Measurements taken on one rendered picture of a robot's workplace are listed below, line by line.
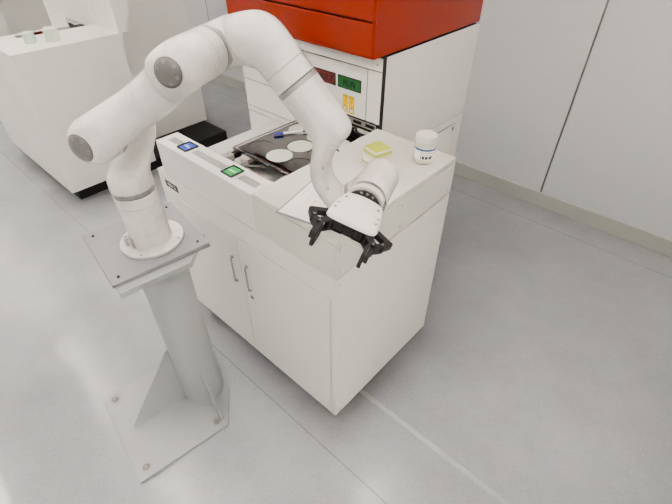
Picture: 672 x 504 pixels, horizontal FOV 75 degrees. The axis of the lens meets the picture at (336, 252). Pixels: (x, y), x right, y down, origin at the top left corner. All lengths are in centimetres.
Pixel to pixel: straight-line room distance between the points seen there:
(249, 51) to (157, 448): 153
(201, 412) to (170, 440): 15
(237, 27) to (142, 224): 68
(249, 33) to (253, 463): 149
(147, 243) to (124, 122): 40
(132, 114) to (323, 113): 47
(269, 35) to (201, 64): 15
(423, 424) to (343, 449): 34
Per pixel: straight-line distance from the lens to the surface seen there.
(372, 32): 161
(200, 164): 158
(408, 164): 152
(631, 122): 297
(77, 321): 258
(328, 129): 89
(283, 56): 88
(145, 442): 201
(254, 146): 179
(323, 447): 187
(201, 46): 97
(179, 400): 206
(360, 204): 84
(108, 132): 120
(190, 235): 146
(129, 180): 132
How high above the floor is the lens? 169
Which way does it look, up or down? 40 degrees down
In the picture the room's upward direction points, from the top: straight up
